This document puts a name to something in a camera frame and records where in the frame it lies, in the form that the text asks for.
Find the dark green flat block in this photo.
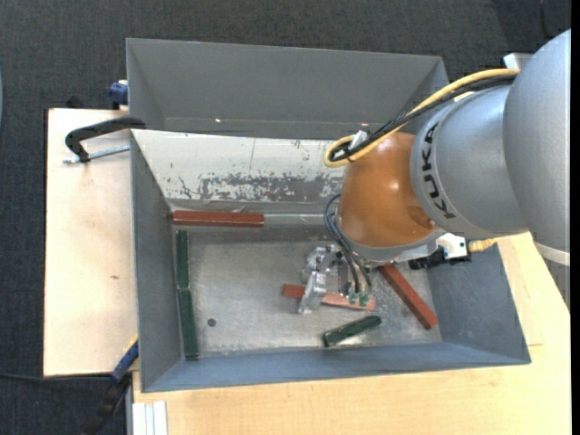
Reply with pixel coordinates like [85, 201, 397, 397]
[321, 314, 383, 349]
[177, 287, 201, 362]
[174, 229, 190, 291]

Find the grey metal bin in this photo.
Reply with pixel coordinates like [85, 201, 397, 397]
[125, 37, 532, 393]

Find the pale wood board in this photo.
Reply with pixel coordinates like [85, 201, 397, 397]
[43, 106, 141, 378]

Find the red-brown flat block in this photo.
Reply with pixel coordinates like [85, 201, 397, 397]
[377, 264, 440, 331]
[281, 283, 378, 313]
[171, 209, 266, 229]

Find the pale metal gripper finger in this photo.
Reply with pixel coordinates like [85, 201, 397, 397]
[299, 246, 328, 283]
[295, 272, 328, 315]

